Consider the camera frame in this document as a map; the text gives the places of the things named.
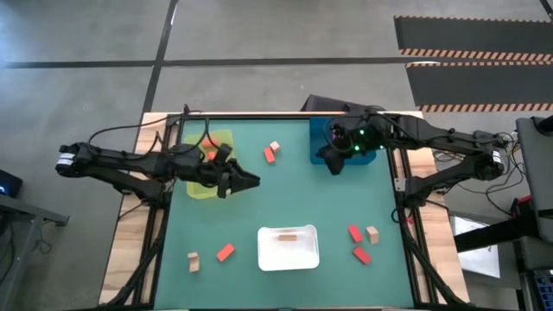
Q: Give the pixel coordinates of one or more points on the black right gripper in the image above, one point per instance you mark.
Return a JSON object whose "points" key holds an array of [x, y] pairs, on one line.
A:
{"points": [[358, 134]]}

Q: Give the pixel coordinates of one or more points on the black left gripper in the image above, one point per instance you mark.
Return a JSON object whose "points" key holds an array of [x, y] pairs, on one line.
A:
{"points": [[203, 166]]}

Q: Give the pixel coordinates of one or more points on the small pale wooden cube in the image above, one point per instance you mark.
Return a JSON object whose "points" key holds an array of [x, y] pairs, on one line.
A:
{"points": [[275, 146]]}

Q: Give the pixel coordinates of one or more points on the thin natural wooden plank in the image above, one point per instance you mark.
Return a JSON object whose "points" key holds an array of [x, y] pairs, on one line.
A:
{"points": [[287, 237]]}

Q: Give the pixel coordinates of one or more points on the red rectangular block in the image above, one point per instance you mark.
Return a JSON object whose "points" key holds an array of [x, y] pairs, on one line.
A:
{"points": [[362, 255], [356, 233]]}

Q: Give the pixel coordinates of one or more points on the natural wooden cube block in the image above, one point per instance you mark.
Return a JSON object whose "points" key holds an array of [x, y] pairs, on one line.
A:
{"points": [[373, 235]]}

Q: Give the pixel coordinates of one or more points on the tall natural wooden block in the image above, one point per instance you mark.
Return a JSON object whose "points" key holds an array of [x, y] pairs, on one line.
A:
{"points": [[193, 262]]}

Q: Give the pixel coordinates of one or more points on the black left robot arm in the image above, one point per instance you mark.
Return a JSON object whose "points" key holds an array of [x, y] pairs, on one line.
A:
{"points": [[129, 162]]}

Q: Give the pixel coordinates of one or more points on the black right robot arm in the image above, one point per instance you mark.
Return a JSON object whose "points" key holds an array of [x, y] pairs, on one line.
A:
{"points": [[440, 136]]}

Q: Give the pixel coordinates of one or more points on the blue plastic bin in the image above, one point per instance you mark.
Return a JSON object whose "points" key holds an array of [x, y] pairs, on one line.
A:
{"points": [[316, 138]]}

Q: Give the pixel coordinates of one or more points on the translucent yellow plastic bin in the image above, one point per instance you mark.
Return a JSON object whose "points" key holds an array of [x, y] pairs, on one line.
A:
{"points": [[196, 191]]}

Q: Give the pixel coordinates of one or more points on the black angular case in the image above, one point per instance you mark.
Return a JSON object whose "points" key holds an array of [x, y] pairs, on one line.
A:
{"points": [[317, 103]]}

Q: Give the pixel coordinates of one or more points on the green table mat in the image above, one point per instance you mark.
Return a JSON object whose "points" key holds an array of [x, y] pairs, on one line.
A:
{"points": [[294, 198]]}

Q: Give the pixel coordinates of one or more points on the white plastic bin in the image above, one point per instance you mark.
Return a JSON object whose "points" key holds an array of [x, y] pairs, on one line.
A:
{"points": [[287, 255]]}

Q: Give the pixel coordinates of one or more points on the black hazard-striped floor mat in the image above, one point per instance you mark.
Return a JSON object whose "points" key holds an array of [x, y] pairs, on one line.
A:
{"points": [[471, 34], [475, 84]]}

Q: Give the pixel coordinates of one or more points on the black desk support beam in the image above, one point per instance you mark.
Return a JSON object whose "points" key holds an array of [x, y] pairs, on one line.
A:
{"points": [[492, 235]]}

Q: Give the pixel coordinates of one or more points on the white paper sheet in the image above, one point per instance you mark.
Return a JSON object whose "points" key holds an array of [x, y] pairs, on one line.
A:
{"points": [[479, 261]]}

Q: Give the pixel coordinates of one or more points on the red and black clamp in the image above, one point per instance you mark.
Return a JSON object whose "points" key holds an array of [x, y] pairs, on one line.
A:
{"points": [[524, 199]]}

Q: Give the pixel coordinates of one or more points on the grey metal side table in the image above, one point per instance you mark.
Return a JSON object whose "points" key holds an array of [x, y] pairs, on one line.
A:
{"points": [[39, 213]]}

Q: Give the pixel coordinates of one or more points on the grey desk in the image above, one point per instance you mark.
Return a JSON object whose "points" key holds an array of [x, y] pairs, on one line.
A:
{"points": [[540, 173]]}

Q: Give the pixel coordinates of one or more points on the dark monitor screen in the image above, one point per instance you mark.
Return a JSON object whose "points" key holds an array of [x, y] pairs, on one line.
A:
{"points": [[8, 183]]}

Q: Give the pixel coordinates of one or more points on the black keyboard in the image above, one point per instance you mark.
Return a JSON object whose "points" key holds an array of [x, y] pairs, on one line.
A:
{"points": [[545, 285]]}

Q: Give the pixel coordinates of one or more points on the black aluminium table frame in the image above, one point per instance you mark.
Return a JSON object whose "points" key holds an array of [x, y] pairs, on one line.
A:
{"points": [[159, 259]]}

